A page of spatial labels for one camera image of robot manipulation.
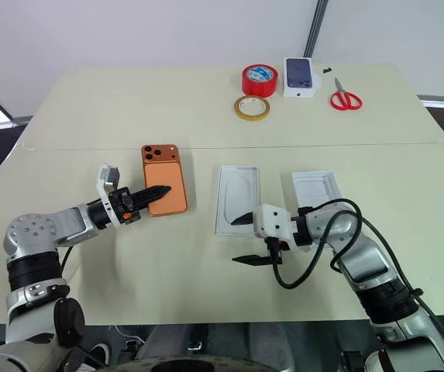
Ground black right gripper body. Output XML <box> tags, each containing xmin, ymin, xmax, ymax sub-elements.
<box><xmin>264</xmin><ymin>235</ymin><xmax>289</xmax><ymax>267</ymax></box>

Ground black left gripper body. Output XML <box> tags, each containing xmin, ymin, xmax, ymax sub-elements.
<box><xmin>108</xmin><ymin>187</ymin><xmax>142</xmax><ymax>226</ymax></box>

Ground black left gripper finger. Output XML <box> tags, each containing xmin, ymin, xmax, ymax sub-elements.
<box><xmin>132</xmin><ymin>192</ymin><xmax>169</xmax><ymax>212</ymax></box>
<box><xmin>129</xmin><ymin>185</ymin><xmax>173</xmax><ymax>202</ymax></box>

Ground orange smartphone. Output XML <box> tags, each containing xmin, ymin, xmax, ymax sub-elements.
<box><xmin>140</xmin><ymin>143</ymin><xmax>189</xmax><ymax>219</ymax></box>

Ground white phone box base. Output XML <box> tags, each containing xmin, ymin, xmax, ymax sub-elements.
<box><xmin>214</xmin><ymin>164</ymin><xmax>261</xmax><ymax>237</ymax></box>

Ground white phone box lid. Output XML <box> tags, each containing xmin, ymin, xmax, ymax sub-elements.
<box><xmin>291</xmin><ymin>169</ymin><xmax>342</xmax><ymax>212</ymax></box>

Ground phone box with purple print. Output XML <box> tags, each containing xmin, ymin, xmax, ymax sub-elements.
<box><xmin>282</xmin><ymin>57</ymin><xmax>324</xmax><ymax>100</ymax></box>

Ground yellow tape roll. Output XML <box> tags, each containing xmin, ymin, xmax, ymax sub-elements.
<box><xmin>232</xmin><ymin>95</ymin><xmax>272</xmax><ymax>122</ymax></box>

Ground red tape roll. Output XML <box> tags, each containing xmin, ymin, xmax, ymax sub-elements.
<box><xmin>241</xmin><ymin>64</ymin><xmax>279</xmax><ymax>97</ymax></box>

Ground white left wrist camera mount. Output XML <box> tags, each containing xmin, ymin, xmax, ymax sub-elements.
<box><xmin>95</xmin><ymin>164</ymin><xmax>129</xmax><ymax>228</ymax></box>

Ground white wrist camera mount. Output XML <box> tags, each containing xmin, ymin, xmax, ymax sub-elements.
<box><xmin>95</xmin><ymin>164</ymin><xmax>129</xmax><ymax>228</ymax></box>
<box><xmin>253</xmin><ymin>204</ymin><xmax>311</xmax><ymax>253</ymax></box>

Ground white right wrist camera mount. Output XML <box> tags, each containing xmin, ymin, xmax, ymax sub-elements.
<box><xmin>253</xmin><ymin>204</ymin><xmax>311</xmax><ymax>253</ymax></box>

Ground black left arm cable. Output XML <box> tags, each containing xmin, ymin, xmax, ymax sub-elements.
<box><xmin>60</xmin><ymin>243</ymin><xmax>74</xmax><ymax>273</ymax></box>

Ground thin white cable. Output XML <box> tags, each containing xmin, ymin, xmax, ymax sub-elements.
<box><xmin>115</xmin><ymin>325</ymin><xmax>147</xmax><ymax>346</ymax></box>

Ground red handled scissors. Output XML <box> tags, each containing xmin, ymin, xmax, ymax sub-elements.
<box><xmin>329</xmin><ymin>77</ymin><xmax>363</xmax><ymax>112</ymax></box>

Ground grey vertical wall rail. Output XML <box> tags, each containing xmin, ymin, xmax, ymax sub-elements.
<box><xmin>302</xmin><ymin>0</ymin><xmax>329</xmax><ymax>58</ymax></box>

